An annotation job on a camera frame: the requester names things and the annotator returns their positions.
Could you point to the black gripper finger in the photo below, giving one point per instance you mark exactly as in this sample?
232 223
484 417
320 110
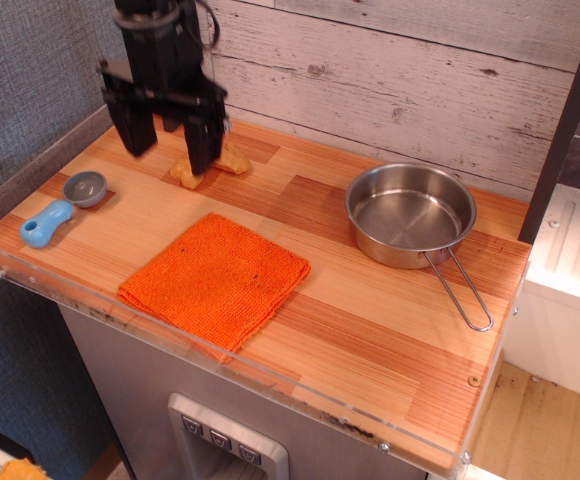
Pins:
204 132
133 121

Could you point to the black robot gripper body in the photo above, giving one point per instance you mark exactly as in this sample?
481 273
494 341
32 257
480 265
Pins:
163 69

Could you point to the tan toy chicken thigh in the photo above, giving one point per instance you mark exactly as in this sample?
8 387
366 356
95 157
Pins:
232 160

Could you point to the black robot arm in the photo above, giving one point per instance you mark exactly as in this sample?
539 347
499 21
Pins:
142 10

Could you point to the yellow toy at corner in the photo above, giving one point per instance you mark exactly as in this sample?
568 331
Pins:
22 469

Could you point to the blue grey ice cream scoop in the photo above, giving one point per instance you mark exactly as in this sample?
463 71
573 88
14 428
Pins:
83 190

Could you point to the orange folded cloth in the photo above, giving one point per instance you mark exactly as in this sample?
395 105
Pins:
218 281

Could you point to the stainless steel pan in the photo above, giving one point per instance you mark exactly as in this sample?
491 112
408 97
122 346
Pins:
411 216

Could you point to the grey toy fridge cabinet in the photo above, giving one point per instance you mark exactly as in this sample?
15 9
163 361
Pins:
177 420

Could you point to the clear acrylic table guard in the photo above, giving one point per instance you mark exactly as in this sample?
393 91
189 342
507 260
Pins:
399 359

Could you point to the dark grey vertical post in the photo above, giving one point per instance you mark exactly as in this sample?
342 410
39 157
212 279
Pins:
553 164

